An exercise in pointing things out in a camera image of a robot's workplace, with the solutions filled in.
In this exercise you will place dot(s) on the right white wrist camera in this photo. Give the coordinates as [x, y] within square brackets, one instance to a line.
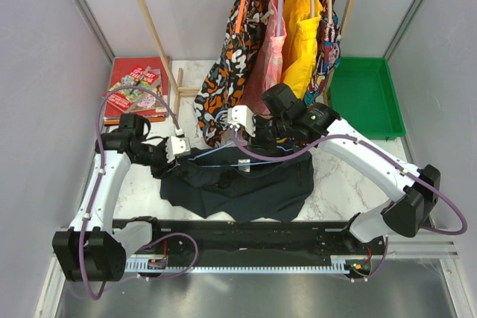
[241, 116]

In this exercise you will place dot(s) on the grey slotted cable duct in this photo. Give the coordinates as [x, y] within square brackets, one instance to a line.
[149, 265]

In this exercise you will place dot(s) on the orange thin book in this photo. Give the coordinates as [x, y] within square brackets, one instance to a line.
[115, 121]

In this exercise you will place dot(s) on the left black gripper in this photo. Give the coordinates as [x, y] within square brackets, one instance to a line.
[164, 167]

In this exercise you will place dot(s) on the large red book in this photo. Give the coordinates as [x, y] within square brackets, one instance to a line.
[122, 66]

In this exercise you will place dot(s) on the colourful paperback book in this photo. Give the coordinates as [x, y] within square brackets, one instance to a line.
[125, 95]

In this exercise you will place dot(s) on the camouflage orange black shorts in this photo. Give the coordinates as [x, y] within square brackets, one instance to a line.
[223, 87]

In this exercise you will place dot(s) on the wooden clothes rack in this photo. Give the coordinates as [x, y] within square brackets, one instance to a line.
[189, 92]

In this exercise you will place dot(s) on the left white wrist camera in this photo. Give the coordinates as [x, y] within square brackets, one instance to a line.
[177, 146]

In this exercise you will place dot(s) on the yellow shorts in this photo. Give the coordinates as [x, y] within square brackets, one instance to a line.
[300, 47]

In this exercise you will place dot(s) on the green plastic tray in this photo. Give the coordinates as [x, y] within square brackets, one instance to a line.
[362, 91]

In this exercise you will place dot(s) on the pink patterned shorts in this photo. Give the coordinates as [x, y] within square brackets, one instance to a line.
[267, 69]

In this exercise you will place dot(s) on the blue wire hanger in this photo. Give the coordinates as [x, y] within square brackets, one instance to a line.
[229, 157]

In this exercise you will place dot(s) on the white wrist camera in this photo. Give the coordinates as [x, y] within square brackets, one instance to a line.
[241, 116]
[177, 146]

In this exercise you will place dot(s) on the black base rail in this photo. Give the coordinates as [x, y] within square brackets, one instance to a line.
[209, 243]

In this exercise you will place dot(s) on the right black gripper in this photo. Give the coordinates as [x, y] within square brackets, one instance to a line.
[258, 141]

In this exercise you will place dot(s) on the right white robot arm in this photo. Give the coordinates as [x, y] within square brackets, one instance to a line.
[411, 191]

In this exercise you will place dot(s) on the pink illustrated book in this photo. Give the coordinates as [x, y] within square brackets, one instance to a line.
[154, 100]

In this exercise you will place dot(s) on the dark navy shorts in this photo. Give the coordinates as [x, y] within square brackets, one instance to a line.
[279, 194]

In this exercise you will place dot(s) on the comic print shorts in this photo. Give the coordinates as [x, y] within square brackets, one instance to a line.
[328, 56]

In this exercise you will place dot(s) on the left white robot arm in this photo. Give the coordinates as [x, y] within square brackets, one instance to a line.
[90, 250]

